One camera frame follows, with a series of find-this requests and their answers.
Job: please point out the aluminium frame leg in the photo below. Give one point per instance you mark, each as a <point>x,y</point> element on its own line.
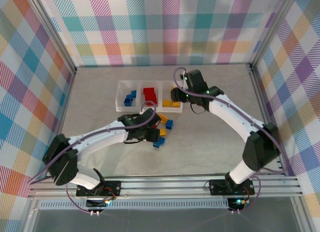
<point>301,217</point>
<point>31,217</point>

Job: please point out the clear three-compartment container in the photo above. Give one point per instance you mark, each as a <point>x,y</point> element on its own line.
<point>140,109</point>

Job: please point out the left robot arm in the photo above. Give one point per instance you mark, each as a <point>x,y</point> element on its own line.
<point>100,137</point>

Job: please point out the long yellow lego brick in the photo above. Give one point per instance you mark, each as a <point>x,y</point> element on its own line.
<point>163,118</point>
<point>176,104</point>

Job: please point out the aluminium table edge rail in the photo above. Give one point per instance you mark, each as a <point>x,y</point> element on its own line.
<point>63,117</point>
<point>262,104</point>

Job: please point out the long red lego brick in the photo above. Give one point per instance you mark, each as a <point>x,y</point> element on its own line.
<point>149,91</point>
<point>150,98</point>

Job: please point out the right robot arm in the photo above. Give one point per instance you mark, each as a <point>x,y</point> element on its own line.
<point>232,114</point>

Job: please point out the black controller board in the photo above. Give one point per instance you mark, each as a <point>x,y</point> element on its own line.
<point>238,203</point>
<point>96,204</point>

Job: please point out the aluminium frame post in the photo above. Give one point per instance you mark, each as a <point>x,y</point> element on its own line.
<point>50,34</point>
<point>272,29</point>

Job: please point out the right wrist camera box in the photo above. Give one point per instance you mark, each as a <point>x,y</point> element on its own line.
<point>185,82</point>

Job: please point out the wide aluminium mounting rail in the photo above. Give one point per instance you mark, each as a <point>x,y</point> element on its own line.
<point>162,187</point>

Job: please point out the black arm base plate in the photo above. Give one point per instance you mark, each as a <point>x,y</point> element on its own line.
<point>217,187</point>
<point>112,188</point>

